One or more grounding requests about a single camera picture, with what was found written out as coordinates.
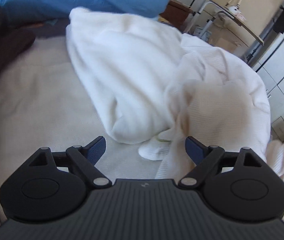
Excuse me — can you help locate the cream jacket with green trim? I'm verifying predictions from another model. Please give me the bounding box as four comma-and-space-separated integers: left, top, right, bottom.
139, 34, 284, 181

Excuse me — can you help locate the blue striped bed sheet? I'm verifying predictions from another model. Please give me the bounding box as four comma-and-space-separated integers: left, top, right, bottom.
0, 34, 160, 223

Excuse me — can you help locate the brown paper bag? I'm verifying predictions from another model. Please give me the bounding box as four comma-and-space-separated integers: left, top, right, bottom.
208, 25, 248, 57

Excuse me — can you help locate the white folded garment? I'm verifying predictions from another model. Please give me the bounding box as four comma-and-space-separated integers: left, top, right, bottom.
66, 7, 184, 144

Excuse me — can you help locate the rolling overbed table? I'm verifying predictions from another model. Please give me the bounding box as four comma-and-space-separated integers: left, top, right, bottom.
183, 0, 264, 46

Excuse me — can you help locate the wooden nightstand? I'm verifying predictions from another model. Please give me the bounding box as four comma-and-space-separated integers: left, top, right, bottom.
160, 0, 194, 30

